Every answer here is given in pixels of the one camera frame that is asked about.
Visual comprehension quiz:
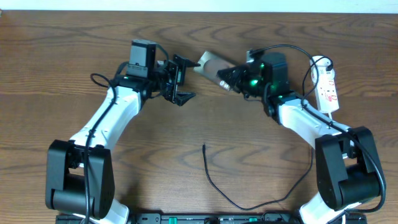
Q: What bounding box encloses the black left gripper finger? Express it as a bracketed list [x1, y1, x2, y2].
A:
[173, 54, 201, 67]
[174, 91, 196, 106]

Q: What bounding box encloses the white power strip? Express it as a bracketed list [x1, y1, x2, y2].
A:
[311, 68, 339, 113]

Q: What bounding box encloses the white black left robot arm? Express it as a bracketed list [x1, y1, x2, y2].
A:
[45, 55, 199, 223]

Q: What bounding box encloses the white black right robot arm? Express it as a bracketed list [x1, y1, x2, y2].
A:
[217, 53, 386, 223]

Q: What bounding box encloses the white usb wall charger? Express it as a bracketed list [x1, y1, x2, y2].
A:
[309, 55, 335, 83]

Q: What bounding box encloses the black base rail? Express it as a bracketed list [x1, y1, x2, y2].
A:
[55, 212, 368, 224]

